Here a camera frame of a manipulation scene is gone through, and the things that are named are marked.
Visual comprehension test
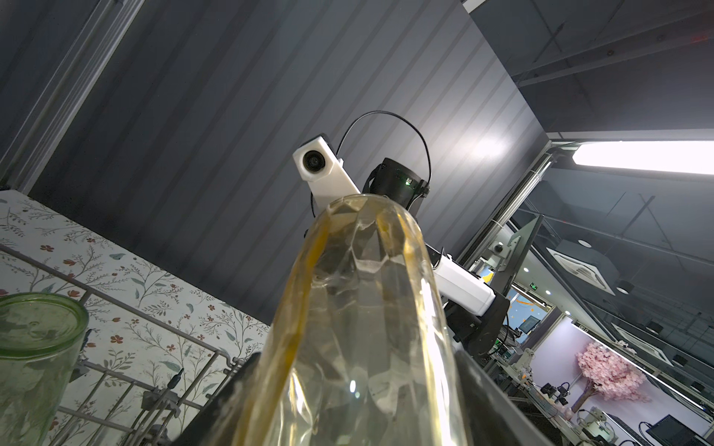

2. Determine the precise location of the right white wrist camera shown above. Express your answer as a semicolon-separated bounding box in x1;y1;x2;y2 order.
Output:
292;134;361;211

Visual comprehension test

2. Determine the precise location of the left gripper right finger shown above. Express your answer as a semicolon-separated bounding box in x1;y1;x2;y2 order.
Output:
454;349;552;446

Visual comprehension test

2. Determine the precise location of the green glass cup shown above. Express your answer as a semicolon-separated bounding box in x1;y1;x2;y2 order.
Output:
1;293;89;445

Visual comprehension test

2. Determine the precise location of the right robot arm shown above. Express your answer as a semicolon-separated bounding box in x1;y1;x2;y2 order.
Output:
363;158;509;359

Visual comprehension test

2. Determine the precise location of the yellow glass cup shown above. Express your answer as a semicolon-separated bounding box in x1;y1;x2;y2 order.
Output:
232;195;470;445

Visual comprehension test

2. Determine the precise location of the grey wire dish rack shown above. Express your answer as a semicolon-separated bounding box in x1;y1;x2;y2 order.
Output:
0;242;252;446

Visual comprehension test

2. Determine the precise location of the floral table mat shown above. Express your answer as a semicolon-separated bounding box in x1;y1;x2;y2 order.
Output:
0;188;271;446

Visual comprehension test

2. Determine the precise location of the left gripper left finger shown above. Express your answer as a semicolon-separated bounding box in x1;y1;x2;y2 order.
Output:
171;352;261;446

